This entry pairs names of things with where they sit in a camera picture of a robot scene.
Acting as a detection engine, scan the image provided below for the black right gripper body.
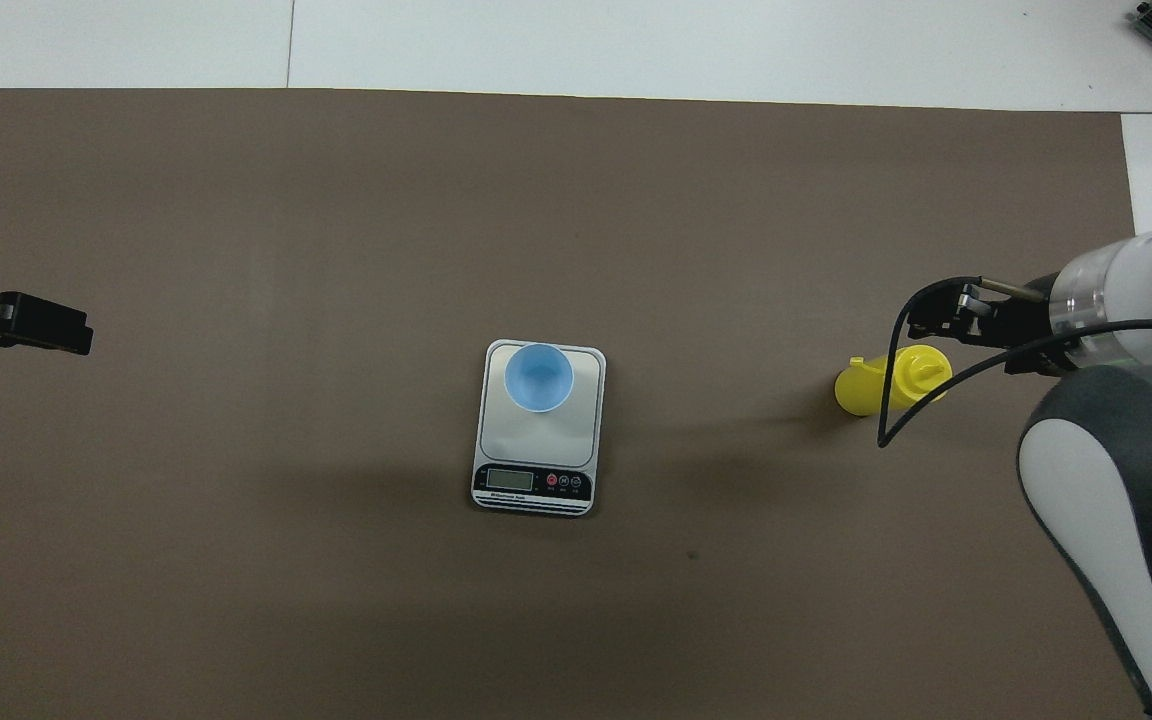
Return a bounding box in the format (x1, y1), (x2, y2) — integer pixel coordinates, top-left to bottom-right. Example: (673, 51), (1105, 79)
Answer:
(986, 272), (1077, 373)

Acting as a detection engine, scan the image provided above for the yellow seasoning bottle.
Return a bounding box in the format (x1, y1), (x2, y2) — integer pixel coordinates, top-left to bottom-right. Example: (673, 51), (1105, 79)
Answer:
(834, 345), (954, 417)

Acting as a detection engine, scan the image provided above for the light blue plastic cup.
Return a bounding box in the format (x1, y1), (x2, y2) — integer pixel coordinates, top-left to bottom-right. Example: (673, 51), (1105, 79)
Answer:
(504, 343), (575, 413)

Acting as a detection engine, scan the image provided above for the silver digital kitchen scale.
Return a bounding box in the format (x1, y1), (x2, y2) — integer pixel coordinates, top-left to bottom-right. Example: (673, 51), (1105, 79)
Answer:
(471, 339), (607, 517)

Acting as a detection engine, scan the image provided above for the brown paper table mat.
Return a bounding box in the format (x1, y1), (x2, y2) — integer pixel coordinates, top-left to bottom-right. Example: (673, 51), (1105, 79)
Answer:
(0, 88), (1152, 720)

